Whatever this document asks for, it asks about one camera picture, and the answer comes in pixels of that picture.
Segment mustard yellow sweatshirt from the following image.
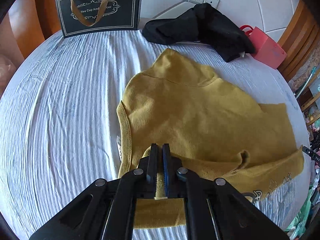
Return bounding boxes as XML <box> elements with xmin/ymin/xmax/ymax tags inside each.
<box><xmin>117</xmin><ymin>48</ymin><xmax>305</xmax><ymax>229</ymax></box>

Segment white striped bed sheet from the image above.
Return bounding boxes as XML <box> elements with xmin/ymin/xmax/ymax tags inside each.
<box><xmin>1</xmin><ymin>31</ymin><xmax>312</xmax><ymax>239</ymax></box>

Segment red paper gift bag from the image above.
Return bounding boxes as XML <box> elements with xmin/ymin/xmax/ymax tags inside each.
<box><xmin>240</xmin><ymin>25</ymin><xmax>287</xmax><ymax>69</ymax></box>

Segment black garment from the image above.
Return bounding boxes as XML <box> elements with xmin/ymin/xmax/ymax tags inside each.
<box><xmin>142</xmin><ymin>3</ymin><xmax>255</xmax><ymax>62</ymax></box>

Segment black gift bag gold handle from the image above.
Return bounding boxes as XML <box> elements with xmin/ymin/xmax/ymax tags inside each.
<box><xmin>55</xmin><ymin>0</ymin><xmax>142</xmax><ymax>38</ymax></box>

